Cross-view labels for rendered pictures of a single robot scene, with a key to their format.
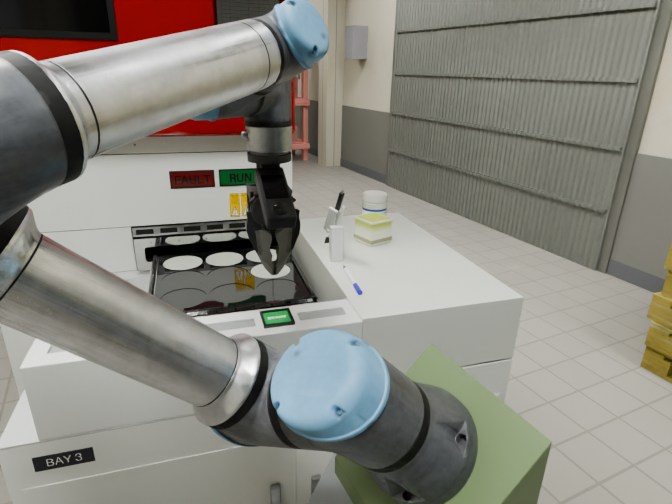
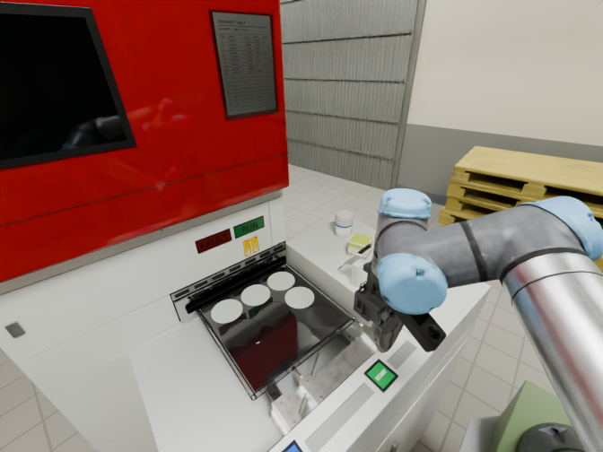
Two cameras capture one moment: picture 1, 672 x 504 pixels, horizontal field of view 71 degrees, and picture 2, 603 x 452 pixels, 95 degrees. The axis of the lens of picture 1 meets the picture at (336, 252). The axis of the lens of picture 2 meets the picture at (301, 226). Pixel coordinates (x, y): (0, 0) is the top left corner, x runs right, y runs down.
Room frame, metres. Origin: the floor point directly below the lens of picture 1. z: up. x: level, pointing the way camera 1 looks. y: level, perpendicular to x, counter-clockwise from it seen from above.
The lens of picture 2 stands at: (0.47, 0.40, 1.59)
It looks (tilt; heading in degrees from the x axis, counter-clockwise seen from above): 31 degrees down; 339
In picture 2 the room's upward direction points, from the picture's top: 2 degrees counter-clockwise
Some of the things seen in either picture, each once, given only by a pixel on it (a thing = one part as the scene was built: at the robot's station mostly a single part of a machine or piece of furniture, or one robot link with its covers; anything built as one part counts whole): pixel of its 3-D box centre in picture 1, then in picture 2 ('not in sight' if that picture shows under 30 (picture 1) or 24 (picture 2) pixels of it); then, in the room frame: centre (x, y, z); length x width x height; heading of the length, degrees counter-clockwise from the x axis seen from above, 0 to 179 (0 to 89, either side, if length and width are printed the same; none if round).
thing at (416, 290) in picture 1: (383, 276); (373, 277); (1.10, -0.12, 0.89); 0.62 x 0.35 x 0.14; 18
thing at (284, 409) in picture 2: not in sight; (288, 414); (0.79, 0.33, 0.89); 0.08 x 0.03 x 0.03; 18
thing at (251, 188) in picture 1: (269, 187); (384, 294); (0.78, 0.11, 1.20); 0.09 x 0.08 x 0.12; 17
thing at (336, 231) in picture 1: (334, 231); (353, 265); (1.05, 0.00, 1.03); 0.06 x 0.04 x 0.13; 18
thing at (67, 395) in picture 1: (209, 362); (341, 430); (0.72, 0.22, 0.89); 0.55 x 0.09 x 0.14; 108
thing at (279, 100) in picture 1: (265, 88); (400, 227); (0.77, 0.12, 1.36); 0.09 x 0.08 x 0.11; 146
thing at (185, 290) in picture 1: (228, 275); (273, 314); (1.08, 0.27, 0.90); 0.34 x 0.34 x 0.01; 18
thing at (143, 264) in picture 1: (216, 248); (238, 282); (1.28, 0.35, 0.89); 0.44 x 0.02 x 0.10; 108
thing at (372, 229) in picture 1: (372, 229); (360, 246); (1.17, -0.10, 1.00); 0.07 x 0.07 x 0.07; 37
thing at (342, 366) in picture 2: not in sight; (336, 378); (0.83, 0.17, 0.87); 0.36 x 0.08 x 0.03; 108
